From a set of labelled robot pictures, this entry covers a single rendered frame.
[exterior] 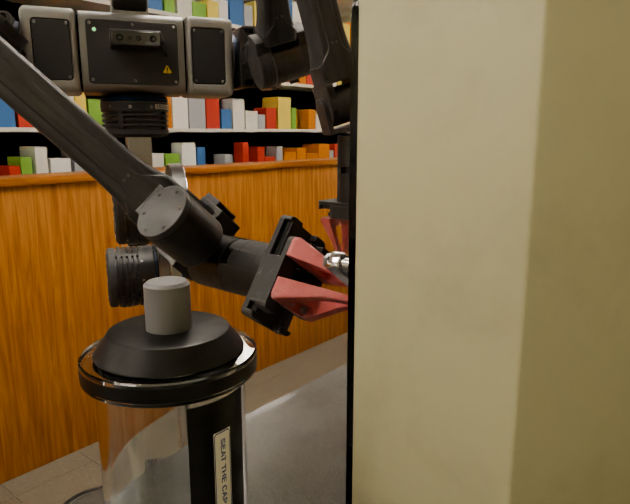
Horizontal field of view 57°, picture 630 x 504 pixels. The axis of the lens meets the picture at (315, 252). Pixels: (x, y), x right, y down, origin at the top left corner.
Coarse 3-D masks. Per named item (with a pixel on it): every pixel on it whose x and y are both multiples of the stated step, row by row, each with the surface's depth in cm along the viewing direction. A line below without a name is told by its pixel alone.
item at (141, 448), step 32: (256, 352) 37; (128, 384) 31; (160, 384) 31; (192, 384) 32; (128, 416) 33; (160, 416) 32; (128, 448) 33; (160, 448) 33; (128, 480) 34; (160, 480) 33
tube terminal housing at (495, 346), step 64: (384, 0) 33; (448, 0) 31; (512, 0) 29; (576, 0) 28; (384, 64) 34; (448, 64) 31; (512, 64) 29; (576, 64) 28; (384, 128) 34; (448, 128) 32; (512, 128) 30; (576, 128) 29; (384, 192) 35; (448, 192) 32; (512, 192) 30; (576, 192) 30; (384, 256) 36; (448, 256) 33; (512, 256) 31; (576, 256) 30; (384, 320) 37; (448, 320) 34; (512, 320) 31; (576, 320) 31; (384, 384) 37; (448, 384) 34; (512, 384) 32; (576, 384) 32; (384, 448) 38; (448, 448) 35; (512, 448) 32; (576, 448) 33
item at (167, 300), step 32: (160, 288) 34; (128, 320) 38; (160, 320) 35; (192, 320) 38; (224, 320) 38; (96, 352) 35; (128, 352) 33; (160, 352) 33; (192, 352) 33; (224, 352) 34
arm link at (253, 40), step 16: (256, 0) 101; (272, 0) 98; (288, 0) 100; (256, 16) 104; (272, 16) 100; (288, 16) 102; (256, 32) 105; (272, 32) 102; (288, 32) 103; (304, 32) 106; (256, 48) 103; (304, 48) 107; (256, 64) 107; (272, 64) 105; (304, 64) 108; (256, 80) 110; (272, 80) 107
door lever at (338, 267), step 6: (330, 252) 45; (336, 252) 45; (342, 252) 44; (324, 258) 45; (330, 258) 45; (336, 258) 44; (342, 258) 44; (324, 264) 45; (330, 264) 44; (336, 264) 44; (342, 264) 44; (330, 270) 45; (336, 270) 44; (342, 270) 44; (336, 276) 46; (342, 276) 45; (342, 282) 47
